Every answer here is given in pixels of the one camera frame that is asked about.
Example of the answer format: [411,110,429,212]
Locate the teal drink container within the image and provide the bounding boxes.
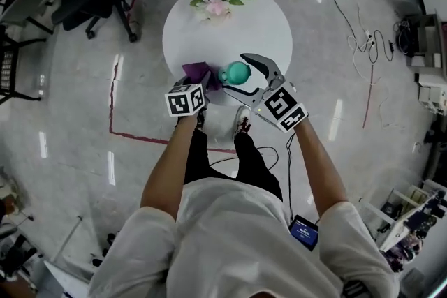
[217,61,253,87]

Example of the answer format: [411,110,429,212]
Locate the person's white shirt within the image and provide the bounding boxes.
[88,177,401,298]

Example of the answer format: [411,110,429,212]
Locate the purple cloth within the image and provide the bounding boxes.
[181,61,223,92]

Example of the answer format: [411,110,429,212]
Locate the person's left forearm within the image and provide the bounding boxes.
[140,111,207,221]

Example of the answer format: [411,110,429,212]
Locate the black floor cable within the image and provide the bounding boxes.
[316,0,396,64]

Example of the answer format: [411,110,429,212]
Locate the black mesh chair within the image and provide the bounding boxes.
[0,24,47,106]

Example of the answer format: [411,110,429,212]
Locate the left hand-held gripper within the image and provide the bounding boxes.
[164,71,222,118]

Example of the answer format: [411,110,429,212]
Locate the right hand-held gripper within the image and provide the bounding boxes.
[222,52,310,134]

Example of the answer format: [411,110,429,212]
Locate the grey equipment shelf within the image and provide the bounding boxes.
[393,8,447,82]

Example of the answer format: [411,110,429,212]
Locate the person's right shoe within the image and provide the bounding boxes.
[231,105,253,143]

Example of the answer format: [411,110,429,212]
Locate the white floor cable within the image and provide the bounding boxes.
[346,31,381,87]

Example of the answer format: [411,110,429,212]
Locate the black device with screen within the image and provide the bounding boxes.
[288,214,321,252]

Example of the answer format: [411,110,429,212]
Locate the person's black trousers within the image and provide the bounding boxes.
[182,128,284,202]

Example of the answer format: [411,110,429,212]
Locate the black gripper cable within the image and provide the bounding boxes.
[285,131,298,221]

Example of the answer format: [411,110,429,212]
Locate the person's right forearm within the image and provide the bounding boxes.
[292,117,351,218]

